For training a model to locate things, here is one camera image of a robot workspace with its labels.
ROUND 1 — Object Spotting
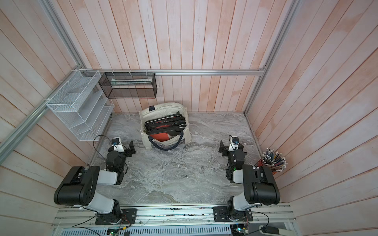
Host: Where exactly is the red pencil cup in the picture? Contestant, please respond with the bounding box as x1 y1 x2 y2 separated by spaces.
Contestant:
257 148 288 174

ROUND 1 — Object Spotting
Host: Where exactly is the white wire mesh shelf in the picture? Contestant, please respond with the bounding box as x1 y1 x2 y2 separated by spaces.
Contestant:
47 69 114 141

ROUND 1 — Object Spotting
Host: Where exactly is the horizontal aluminium wall rail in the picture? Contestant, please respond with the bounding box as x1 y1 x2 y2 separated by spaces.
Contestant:
98 69 265 76

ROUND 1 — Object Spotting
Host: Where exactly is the red paddle case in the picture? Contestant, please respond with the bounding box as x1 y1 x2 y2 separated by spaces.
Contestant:
145 119 186 131
146 125 186 136
150 132 176 142

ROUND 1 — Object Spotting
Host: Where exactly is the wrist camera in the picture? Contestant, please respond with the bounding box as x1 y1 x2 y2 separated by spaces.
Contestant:
228 135 240 151
111 137 125 153

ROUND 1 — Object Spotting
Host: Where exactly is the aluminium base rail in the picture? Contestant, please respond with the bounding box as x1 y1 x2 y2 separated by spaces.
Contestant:
51 204 297 229

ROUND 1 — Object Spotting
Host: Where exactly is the cream canvas tote bag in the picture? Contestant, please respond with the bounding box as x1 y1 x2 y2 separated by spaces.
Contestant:
139 102 192 151

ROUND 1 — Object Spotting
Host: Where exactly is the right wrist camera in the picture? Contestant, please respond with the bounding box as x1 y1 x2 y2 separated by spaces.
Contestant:
228 135 240 151

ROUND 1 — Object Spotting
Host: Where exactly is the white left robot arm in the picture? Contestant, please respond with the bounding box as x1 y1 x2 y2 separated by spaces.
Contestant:
54 138 137 225

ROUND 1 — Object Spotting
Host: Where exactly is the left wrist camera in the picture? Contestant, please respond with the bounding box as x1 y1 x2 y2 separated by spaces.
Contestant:
111 137 125 153

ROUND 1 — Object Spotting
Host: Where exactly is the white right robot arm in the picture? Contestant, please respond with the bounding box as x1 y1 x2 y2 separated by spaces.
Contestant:
213 136 281 222

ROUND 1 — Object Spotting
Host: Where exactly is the black mesh wall basket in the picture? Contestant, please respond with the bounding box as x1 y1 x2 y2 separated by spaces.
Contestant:
99 72 158 99

